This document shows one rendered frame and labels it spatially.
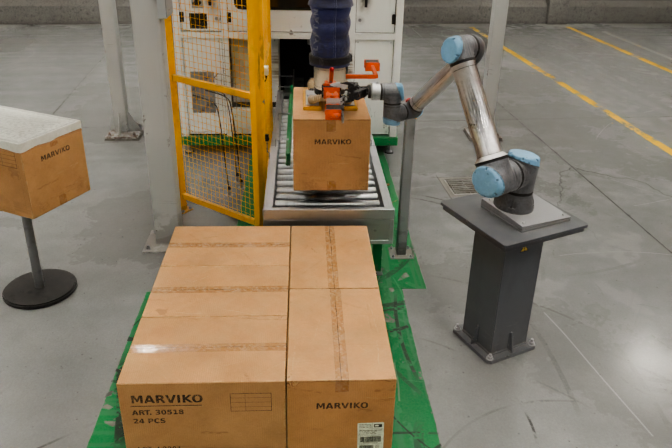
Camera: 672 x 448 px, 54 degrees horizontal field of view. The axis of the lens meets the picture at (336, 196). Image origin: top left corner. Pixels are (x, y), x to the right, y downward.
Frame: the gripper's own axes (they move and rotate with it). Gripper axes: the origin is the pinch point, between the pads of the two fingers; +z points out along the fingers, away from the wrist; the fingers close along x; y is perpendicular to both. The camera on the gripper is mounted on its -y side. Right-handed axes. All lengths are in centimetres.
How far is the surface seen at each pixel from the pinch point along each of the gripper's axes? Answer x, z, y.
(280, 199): -68, 28, 18
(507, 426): -121, -75, -107
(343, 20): 32.4, -6.4, 19.9
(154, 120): -34, 104, 58
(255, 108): -28, 43, 63
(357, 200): -66, -16, 11
